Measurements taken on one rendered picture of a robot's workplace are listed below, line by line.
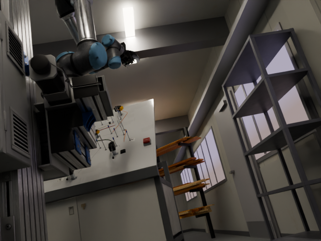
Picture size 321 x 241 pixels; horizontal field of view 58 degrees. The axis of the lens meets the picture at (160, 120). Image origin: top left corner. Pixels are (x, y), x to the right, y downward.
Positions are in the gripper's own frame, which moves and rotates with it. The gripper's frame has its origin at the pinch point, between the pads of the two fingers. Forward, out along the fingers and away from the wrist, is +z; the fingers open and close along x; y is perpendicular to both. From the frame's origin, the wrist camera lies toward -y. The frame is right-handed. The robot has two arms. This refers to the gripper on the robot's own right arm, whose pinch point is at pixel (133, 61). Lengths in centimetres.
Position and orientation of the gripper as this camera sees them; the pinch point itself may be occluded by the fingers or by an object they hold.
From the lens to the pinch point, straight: 206.7
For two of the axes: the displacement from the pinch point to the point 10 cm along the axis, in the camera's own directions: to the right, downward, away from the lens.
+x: 8.6, -4.3, -2.6
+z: 3.8, 2.3, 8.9
